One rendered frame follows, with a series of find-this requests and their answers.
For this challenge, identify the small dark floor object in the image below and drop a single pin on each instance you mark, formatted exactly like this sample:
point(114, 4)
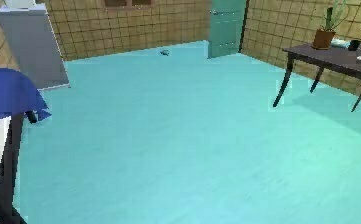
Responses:
point(164, 52)

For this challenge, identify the teal room door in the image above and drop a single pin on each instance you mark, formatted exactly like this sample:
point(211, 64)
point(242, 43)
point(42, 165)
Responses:
point(225, 26)

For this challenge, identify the grey cupboard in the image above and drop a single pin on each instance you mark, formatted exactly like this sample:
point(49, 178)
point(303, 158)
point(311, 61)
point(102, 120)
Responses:
point(33, 46)

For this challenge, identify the dark wooden table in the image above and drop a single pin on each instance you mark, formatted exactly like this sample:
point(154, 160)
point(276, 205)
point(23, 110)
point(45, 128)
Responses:
point(334, 60)

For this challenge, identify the potted cactus plant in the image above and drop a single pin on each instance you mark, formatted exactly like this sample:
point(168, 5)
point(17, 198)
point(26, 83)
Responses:
point(324, 35)

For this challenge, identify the bed with blue cover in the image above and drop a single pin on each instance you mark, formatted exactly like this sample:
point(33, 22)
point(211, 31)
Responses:
point(8, 93)

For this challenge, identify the pale teal dish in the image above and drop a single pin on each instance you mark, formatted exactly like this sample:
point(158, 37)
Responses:
point(340, 43)

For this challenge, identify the black mug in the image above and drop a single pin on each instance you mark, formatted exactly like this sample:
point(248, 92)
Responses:
point(354, 45)

